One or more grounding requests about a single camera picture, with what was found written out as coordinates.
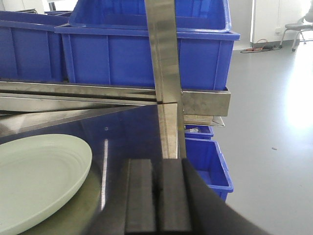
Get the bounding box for small blue bin with parts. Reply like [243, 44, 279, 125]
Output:
[185, 125, 214, 140]

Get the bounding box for blue bin right middle shelf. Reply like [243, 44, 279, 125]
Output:
[55, 26, 240, 91]

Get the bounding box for blue bin left middle shelf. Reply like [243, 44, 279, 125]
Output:
[0, 11, 68, 82]

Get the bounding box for blue bin shelf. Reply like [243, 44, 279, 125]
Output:
[55, 26, 240, 91]
[0, 11, 68, 82]

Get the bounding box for tilted blue bin inside bin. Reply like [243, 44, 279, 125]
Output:
[68, 0, 231, 33]

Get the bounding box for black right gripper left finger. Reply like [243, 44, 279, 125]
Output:
[125, 159, 157, 233]

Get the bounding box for blue bin lower right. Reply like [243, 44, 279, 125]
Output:
[185, 138, 234, 201]

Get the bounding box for light green round plate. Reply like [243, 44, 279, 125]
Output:
[0, 134, 92, 235]

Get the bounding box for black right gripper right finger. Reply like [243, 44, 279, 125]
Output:
[157, 159, 192, 232]

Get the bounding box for steel shelf rack frame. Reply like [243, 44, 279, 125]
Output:
[0, 0, 230, 159]

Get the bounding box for grey office chair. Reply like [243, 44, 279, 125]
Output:
[279, 3, 313, 52]

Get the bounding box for orange and black floor cables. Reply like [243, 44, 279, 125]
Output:
[240, 38, 282, 54]

